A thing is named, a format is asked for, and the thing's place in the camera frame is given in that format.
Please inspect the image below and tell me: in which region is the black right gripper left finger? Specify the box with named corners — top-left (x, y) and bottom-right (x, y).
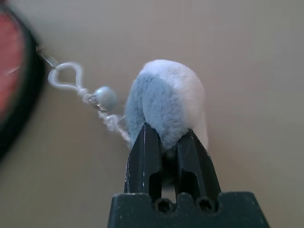
top-left (123, 123), bottom-right (162, 200)

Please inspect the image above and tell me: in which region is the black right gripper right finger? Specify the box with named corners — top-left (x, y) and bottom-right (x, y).
top-left (174, 129), bottom-right (223, 200)

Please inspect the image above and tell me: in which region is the white grey plush charm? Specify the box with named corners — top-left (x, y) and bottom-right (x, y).
top-left (48, 59), bottom-right (209, 152)

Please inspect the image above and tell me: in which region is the red black paddle case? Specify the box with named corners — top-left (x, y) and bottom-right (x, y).
top-left (0, 4), bottom-right (59, 162)

